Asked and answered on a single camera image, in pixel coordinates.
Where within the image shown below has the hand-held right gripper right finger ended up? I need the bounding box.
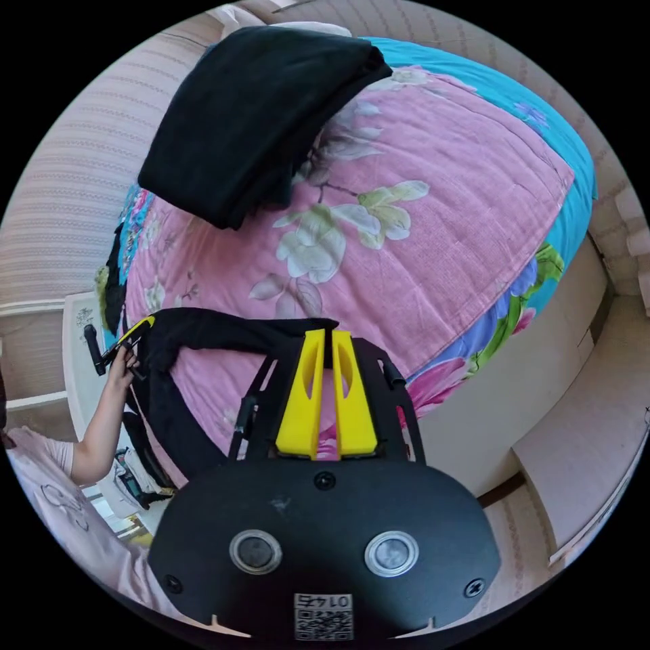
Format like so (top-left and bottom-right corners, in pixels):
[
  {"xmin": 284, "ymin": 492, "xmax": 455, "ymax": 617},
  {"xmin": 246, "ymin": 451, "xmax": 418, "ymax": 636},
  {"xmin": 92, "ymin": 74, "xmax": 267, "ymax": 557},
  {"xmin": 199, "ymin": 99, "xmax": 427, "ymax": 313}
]
[{"xmin": 332, "ymin": 330, "xmax": 378, "ymax": 457}]

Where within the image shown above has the white pillow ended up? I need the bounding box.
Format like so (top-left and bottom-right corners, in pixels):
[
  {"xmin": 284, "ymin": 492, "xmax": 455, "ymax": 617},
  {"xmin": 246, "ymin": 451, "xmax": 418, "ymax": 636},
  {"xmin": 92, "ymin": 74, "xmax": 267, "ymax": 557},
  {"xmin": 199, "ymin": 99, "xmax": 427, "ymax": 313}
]
[{"xmin": 211, "ymin": 3, "xmax": 354, "ymax": 41}]

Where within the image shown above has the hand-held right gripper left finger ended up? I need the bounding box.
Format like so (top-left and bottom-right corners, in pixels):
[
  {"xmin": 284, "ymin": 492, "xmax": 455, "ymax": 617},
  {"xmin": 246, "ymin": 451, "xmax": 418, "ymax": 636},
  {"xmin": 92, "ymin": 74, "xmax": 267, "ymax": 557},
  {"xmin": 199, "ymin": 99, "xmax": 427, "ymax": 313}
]
[{"xmin": 276, "ymin": 328, "xmax": 326, "ymax": 460}]

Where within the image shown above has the black long sleeve shirt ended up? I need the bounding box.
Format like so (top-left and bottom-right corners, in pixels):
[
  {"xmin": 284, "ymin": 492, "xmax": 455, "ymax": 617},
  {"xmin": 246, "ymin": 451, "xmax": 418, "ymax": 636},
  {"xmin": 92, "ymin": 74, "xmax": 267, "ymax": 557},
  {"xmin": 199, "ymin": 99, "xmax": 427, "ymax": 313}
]
[{"xmin": 104, "ymin": 223, "xmax": 341, "ymax": 510}]

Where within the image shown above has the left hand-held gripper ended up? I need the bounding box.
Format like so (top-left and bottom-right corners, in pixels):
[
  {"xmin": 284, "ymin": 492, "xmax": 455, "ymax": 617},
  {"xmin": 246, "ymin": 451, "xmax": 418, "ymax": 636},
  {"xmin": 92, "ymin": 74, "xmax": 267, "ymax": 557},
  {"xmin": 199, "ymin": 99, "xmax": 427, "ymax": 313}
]
[{"xmin": 100, "ymin": 315, "xmax": 156, "ymax": 383}]

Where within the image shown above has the bed with floral quilt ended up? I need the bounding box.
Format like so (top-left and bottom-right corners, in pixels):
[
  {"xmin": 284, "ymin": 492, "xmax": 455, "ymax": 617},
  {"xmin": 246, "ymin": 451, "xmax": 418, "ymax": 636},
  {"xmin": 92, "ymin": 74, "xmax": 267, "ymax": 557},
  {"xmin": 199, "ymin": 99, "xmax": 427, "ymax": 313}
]
[{"xmin": 99, "ymin": 35, "xmax": 613, "ymax": 501}]

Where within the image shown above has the pile of clothes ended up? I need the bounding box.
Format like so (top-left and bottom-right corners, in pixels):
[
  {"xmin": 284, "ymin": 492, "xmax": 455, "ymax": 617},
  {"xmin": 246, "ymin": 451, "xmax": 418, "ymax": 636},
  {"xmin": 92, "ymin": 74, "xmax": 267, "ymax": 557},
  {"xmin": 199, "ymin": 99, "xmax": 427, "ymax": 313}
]
[{"xmin": 137, "ymin": 25, "xmax": 395, "ymax": 232}]

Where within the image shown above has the person's left hand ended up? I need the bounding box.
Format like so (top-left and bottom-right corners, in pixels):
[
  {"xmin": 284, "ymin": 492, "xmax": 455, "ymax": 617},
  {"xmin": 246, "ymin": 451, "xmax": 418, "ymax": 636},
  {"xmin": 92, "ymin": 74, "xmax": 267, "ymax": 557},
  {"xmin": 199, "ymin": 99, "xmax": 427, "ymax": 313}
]
[{"xmin": 105, "ymin": 349, "xmax": 141, "ymax": 396}]

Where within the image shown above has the person's body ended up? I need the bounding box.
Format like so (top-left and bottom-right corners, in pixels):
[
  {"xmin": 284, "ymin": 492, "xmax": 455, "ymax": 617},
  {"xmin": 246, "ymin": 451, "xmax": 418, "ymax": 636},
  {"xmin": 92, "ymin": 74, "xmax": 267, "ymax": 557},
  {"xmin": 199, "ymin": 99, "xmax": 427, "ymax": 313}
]
[{"xmin": 0, "ymin": 373, "xmax": 176, "ymax": 618}]

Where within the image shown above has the person's left forearm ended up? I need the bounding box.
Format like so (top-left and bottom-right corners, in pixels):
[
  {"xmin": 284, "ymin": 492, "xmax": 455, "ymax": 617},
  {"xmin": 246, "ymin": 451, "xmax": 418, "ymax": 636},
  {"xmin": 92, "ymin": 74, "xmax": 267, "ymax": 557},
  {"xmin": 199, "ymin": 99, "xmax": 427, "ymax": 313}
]
[{"xmin": 70, "ymin": 383, "xmax": 134, "ymax": 486}]

